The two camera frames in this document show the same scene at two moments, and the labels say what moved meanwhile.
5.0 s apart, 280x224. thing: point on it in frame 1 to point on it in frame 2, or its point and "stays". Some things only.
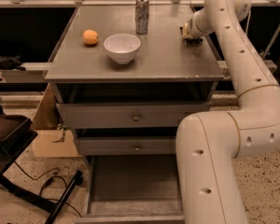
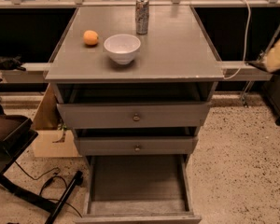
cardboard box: (50, 139) stays
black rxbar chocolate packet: (192, 40) to (260, 66)
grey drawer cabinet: (124, 81) stays
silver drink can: (142, 15) stays
